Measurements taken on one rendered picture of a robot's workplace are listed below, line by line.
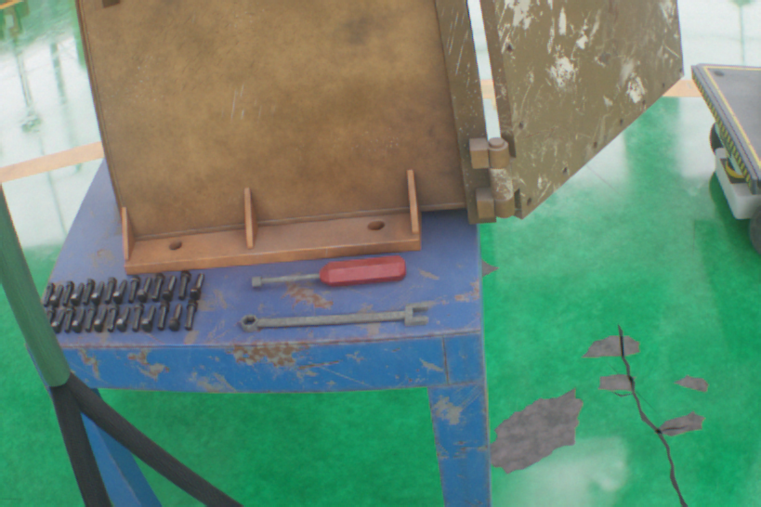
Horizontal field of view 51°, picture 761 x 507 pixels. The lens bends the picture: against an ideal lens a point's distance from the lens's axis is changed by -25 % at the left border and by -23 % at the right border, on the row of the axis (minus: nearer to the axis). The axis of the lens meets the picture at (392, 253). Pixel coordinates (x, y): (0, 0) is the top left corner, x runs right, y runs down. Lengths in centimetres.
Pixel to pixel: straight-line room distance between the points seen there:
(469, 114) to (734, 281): 122
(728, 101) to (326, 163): 144
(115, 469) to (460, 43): 98
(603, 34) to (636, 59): 15
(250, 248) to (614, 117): 64
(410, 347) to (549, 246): 119
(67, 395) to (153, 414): 167
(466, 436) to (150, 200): 62
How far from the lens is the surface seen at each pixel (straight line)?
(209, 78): 140
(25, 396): 248
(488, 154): 136
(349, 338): 133
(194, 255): 152
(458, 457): 151
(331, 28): 134
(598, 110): 157
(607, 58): 157
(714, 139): 279
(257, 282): 143
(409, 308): 135
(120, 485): 175
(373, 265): 139
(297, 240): 148
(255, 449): 209
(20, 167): 371
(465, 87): 134
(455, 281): 139
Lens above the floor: 150
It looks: 37 degrees down
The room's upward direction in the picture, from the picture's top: 10 degrees counter-clockwise
